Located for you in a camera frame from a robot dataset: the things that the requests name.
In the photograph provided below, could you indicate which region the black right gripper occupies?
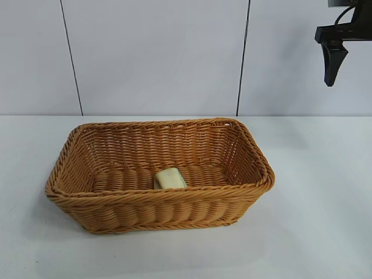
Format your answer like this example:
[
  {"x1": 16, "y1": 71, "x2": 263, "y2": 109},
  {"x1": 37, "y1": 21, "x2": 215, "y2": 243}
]
[{"x1": 314, "y1": 7, "x2": 372, "y2": 88}]

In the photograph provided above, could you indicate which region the pale yellow egg yolk pastry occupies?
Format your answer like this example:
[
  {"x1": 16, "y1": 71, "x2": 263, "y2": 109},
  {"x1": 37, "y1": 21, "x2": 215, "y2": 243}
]
[{"x1": 153, "y1": 167, "x2": 188, "y2": 191}]

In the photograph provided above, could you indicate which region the brown woven wicker basket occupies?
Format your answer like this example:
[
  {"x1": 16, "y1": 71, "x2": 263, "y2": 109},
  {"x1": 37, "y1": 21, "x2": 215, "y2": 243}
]
[{"x1": 44, "y1": 117, "x2": 276, "y2": 234}]

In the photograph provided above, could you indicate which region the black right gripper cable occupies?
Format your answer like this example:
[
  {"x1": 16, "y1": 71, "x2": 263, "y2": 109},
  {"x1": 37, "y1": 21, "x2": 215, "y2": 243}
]
[{"x1": 334, "y1": 0, "x2": 357, "y2": 27}]

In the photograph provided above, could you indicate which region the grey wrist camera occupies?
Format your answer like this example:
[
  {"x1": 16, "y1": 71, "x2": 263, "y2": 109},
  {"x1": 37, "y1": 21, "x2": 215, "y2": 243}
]
[{"x1": 327, "y1": 0, "x2": 372, "y2": 9}]

